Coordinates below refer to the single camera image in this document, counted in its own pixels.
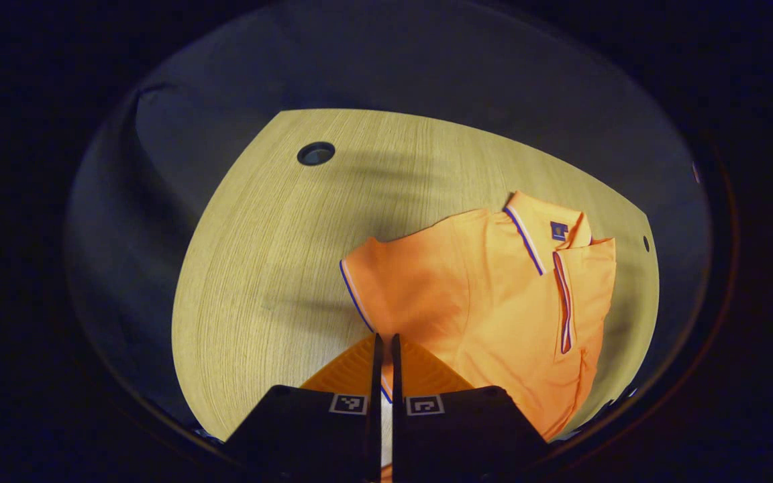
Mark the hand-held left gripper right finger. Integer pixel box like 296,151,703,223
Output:
391,333,548,470

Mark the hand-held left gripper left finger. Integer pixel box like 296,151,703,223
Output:
225,333,384,470

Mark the orange T-shirt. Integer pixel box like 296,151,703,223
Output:
340,191,617,480

